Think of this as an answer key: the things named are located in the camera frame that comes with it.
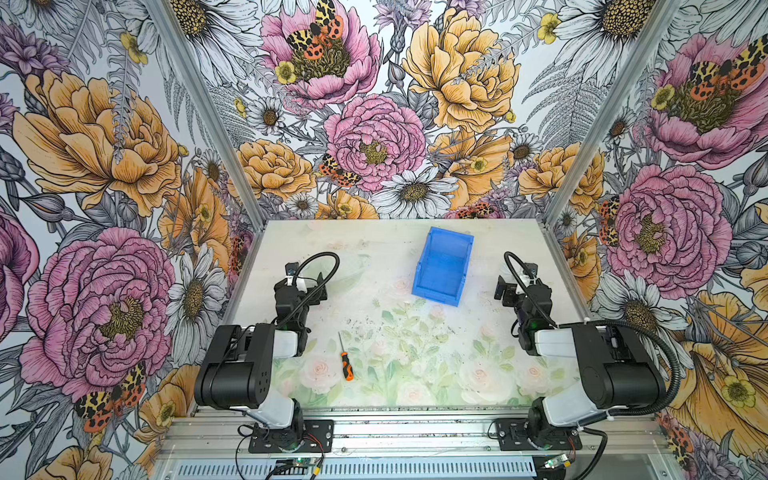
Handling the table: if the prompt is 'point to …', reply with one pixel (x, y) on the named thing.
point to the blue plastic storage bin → (440, 273)
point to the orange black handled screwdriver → (347, 368)
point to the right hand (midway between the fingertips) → (515, 284)
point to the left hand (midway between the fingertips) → (307, 282)
